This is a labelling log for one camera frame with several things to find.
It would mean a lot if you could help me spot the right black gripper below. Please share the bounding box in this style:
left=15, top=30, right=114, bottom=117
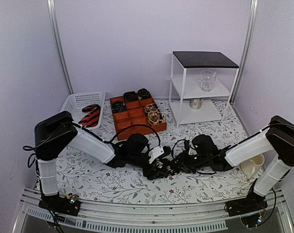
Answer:
left=169, top=150, right=211, bottom=174

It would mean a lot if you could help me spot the black white floral tie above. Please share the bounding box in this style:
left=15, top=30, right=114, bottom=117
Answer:
left=152, top=159, right=178, bottom=179

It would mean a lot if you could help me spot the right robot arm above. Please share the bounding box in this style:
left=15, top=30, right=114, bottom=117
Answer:
left=172, top=116, right=294, bottom=212

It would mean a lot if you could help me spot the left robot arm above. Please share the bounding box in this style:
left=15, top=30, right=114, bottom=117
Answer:
left=23, top=111, right=164, bottom=211

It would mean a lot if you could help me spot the rolled beige patterned tie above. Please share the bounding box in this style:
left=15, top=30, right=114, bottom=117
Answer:
left=147, top=112, right=166, bottom=126

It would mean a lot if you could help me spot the red wooden compartment tray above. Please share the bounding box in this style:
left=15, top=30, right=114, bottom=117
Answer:
left=113, top=97, right=167, bottom=141

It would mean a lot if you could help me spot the rolled black beige tie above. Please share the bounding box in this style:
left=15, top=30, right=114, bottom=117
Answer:
left=144, top=103, right=159, bottom=115

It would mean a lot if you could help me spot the metal cup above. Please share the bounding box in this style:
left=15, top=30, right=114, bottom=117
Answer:
left=189, top=98, right=203, bottom=110

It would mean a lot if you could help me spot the cream ceramic mug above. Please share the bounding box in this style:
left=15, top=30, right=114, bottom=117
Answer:
left=240, top=154, right=265, bottom=179

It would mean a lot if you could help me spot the rolled black patterned tie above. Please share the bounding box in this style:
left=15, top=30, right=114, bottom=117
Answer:
left=111, top=100, right=127, bottom=114

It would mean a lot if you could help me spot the rolled dark olive tie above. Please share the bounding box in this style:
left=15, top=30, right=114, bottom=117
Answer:
left=137, top=88, right=151, bottom=100

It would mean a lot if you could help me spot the rolled dark brown tie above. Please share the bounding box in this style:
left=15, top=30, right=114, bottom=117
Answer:
left=123, top=91, right=139, bottom=102

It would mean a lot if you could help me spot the red black striped tie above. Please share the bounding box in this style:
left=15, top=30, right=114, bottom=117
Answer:
left=79, top=104, right=101, bottom=128

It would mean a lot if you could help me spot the white shelf black top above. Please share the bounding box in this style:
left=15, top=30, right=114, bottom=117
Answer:
left=169, top=51, right=239, bottom=127

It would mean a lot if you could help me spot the clear drinking glass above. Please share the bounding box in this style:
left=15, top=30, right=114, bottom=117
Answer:
left=200, top=70, right=217, bottom=92

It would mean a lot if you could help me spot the white plastic basket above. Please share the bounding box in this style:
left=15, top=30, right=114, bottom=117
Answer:
left=60, top=92, right=106, bottom=133

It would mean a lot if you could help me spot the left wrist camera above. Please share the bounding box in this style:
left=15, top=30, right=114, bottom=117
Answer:
left=148, top=146, right=171, bottom=164

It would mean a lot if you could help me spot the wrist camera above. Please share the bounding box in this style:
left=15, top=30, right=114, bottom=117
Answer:
left=184, top=140, right=196, bottom=155
left=148, top=146, right=171, bottom=164

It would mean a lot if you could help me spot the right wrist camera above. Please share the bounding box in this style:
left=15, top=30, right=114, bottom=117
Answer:
left=184, top=140, right=196, bottom=155

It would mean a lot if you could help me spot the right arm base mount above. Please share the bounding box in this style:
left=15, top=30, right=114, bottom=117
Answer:
left=224, top=195, right=268, bottom=228

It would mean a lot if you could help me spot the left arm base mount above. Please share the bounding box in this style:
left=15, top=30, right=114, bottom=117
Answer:
left=38, top=189, right=81, bottom=216

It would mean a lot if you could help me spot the front metal rail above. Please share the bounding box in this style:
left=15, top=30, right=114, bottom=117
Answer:
left=12, top=189, right=294, bottom=233

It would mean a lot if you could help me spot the right metal frame post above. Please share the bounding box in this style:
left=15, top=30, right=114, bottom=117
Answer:
left=230, top=0, right=259, bottom=105

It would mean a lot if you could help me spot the metal frame post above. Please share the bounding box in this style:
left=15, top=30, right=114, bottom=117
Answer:
left=47, top=0, right=74, bottom=94
left=230, top=0, right=259, bottom=105

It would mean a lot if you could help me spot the left metal frame post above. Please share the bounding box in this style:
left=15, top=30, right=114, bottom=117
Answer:
left=47, top=0, right=74, bottom=94

